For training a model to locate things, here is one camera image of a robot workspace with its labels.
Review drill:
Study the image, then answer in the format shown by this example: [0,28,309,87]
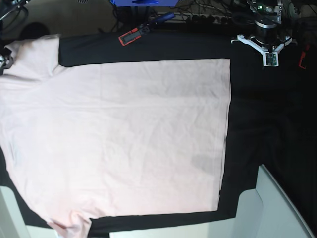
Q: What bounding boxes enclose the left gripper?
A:
[231,19,292,67]

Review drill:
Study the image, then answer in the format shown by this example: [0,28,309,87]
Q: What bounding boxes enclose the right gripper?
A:
[0,46,13,74]

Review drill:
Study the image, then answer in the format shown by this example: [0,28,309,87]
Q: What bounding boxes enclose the pink T-shirt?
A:
[0,36,231,238]

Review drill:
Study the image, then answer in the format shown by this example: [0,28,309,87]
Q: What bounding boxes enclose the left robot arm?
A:
[231,0,293,67]

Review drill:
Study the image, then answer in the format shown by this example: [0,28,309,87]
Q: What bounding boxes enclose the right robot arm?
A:
[0,0,29,75]

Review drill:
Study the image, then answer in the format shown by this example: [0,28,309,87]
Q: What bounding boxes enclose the red black right clamp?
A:
[294,22,311,70]

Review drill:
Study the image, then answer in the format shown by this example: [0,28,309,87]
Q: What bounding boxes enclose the red black clamp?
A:
[294,22,311,70]
[118,12,175,46]

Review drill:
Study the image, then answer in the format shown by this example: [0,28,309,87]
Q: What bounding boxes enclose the black power strip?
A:
[166,14,232,25]

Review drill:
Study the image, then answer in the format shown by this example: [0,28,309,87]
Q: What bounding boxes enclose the black table cloth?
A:
[0,24,317,238]

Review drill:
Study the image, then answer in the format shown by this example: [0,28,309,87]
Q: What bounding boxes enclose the red black top clamp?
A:
[118,12,175,46]

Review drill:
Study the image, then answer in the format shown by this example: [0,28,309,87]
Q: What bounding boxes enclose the blue box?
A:
[110,0,179,7]

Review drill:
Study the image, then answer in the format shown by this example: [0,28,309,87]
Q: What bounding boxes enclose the white table frame left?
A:
[0,186,59,238]

